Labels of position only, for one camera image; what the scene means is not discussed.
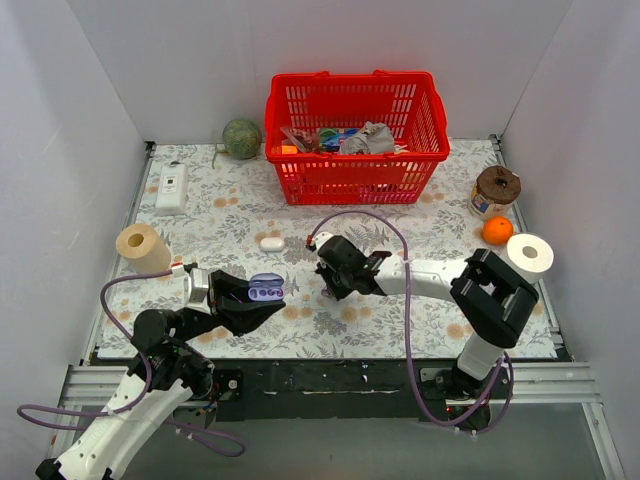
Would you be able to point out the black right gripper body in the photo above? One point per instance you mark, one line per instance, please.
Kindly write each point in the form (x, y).
(331, 270)

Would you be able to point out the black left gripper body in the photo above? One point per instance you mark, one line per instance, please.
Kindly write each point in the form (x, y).
(220, 300)

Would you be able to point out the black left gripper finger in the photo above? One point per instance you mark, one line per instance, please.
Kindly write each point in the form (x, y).
(224, 285)
(244, 318)

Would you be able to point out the purple earbud charging case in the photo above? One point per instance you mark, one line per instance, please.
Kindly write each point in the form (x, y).
(268, 281)

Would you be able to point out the white earbud charging case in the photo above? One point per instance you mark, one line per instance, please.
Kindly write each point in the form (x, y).
(272, 244)

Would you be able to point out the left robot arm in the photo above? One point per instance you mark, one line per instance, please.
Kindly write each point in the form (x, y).
(167, 371)

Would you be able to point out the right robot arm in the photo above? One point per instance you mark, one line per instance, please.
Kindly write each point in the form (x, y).
(495, 299)

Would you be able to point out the floral patterned table mat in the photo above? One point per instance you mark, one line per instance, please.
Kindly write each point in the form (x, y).
(232, 205)

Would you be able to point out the beige paper roll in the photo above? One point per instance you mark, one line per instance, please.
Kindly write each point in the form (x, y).
(143, 249)

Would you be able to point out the white rectangular device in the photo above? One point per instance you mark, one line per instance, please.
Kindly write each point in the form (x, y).
(171, 196)

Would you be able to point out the red plastic shopping basket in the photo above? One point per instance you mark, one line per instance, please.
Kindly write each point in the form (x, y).
(308, 115)

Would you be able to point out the crumpled grey bag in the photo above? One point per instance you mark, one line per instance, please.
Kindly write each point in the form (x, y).
(371, 139)

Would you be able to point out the green melon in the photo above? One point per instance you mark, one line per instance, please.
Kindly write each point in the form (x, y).
(242, 138)

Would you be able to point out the orange fruit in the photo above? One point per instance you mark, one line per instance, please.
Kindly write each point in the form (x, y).
(497, 231)

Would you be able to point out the brown lidded jar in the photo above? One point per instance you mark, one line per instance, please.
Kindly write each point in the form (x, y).
(494, 191)

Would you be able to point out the white toilet paper roll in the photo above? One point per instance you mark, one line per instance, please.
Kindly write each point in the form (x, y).
(529, 255)

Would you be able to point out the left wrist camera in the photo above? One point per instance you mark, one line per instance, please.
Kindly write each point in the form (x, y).
(196, 285)

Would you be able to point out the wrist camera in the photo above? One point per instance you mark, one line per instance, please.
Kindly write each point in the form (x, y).
(316, 241)
(196, 285)

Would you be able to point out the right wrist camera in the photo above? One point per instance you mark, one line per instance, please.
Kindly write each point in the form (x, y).
(316, 241)

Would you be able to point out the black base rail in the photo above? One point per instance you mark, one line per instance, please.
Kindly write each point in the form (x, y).
(344, 389)

